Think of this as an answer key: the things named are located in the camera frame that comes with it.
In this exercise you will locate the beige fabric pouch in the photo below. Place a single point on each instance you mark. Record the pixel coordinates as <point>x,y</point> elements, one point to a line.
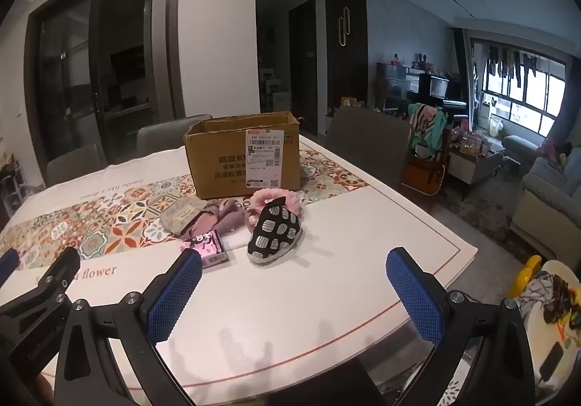
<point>179,215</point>

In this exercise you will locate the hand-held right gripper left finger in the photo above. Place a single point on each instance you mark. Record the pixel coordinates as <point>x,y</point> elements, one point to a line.
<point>174,297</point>

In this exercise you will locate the shoe rack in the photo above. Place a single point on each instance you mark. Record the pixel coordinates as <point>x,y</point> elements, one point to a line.
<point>9,188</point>

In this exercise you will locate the hanging dark clothes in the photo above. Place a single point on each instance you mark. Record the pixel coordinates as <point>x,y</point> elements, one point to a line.
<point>508,65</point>

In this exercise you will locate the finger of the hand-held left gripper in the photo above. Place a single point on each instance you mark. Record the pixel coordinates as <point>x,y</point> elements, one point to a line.
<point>61,270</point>
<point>9,263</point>

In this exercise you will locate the large window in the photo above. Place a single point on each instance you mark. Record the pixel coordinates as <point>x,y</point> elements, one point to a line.
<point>522,106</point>

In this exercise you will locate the pink packet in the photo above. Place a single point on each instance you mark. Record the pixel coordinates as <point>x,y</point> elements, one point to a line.
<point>206,249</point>

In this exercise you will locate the printed white cloth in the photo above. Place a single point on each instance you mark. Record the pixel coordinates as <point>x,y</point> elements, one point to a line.
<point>544,292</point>

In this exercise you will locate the brown cardboard box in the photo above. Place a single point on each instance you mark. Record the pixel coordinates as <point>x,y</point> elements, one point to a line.
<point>218,170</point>

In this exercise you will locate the light grey sofa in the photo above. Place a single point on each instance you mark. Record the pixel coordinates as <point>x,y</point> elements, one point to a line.
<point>544,188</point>

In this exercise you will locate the colourful clothes pile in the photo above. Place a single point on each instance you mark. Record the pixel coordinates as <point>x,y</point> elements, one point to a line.
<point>424,129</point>

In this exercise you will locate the black display cabinet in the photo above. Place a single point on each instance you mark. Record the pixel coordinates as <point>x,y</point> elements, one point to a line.
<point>392,86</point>

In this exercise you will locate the low coffee table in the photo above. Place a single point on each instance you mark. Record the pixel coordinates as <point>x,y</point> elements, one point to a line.
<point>472,165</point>

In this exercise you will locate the purple cloth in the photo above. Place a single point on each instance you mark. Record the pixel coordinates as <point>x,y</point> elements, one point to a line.
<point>227,215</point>

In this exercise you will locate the white fuzzy cloth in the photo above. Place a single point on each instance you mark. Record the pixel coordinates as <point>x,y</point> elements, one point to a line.
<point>236,242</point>

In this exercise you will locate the small black device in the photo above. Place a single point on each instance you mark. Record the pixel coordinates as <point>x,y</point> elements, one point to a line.
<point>551,360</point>

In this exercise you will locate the patterned table runner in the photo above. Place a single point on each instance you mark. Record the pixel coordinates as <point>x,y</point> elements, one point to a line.
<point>113,215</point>

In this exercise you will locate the dark glass sliding door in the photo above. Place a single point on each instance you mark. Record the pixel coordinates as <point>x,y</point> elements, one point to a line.
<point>68,70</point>

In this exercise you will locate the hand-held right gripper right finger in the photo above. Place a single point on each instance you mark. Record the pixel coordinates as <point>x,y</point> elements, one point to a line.
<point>415,301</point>

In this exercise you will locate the black piano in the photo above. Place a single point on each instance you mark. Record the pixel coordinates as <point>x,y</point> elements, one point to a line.
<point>435,93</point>

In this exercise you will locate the grey dining chair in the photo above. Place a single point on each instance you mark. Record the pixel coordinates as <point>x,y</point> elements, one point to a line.
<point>163,138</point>
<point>367,142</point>
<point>75,165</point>

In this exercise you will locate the looped wall lamp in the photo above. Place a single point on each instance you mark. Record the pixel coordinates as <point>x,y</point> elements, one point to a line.
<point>345,27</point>

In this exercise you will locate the yellow child chair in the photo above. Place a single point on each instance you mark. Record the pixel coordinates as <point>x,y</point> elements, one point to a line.
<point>529,272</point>

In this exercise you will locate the black patterned slipper sock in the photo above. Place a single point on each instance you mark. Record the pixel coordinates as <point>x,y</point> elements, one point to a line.
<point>272,229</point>

